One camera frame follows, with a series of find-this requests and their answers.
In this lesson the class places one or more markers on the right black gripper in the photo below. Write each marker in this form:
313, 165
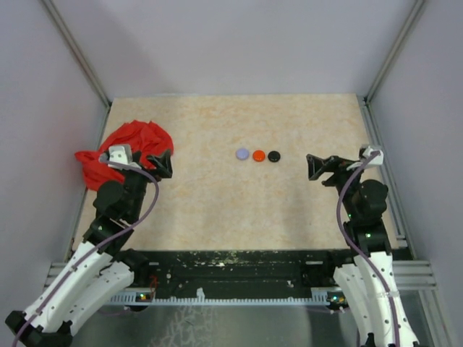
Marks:
333, 163

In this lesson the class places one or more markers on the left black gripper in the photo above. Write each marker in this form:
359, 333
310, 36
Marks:
163, 163

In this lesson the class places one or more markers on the black round case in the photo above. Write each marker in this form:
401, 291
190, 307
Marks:
274, 156

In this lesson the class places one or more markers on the orange round case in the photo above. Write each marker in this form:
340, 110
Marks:
258, 155

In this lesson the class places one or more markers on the lilac earbud charging case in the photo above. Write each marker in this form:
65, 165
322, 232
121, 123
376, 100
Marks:
242, 154

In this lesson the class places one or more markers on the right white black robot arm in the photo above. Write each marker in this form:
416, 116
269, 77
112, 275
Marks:
368, 281

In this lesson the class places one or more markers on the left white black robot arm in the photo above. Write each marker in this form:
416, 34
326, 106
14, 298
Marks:
100, 267

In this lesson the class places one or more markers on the red crumpled cloth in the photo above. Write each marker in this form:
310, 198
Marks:
143, 138

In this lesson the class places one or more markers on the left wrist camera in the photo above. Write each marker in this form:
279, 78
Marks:
117, 156

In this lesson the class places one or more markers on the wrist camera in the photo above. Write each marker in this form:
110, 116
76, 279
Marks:
117, 156
373, 155

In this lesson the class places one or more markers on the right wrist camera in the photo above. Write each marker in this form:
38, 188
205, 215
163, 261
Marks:
373, 155

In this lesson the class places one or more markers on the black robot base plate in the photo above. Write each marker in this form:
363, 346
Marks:
234, 274

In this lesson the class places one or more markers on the aluminium rail right side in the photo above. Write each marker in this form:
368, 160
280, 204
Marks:
414, 274

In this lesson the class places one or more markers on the right aluminium frame post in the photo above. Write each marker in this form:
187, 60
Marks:
397, 47

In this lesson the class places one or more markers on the aluminium frame post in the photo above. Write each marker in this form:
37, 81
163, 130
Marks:
77, 53
397, 47

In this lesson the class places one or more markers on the left aluminium frame post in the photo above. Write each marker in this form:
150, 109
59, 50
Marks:
77, 53

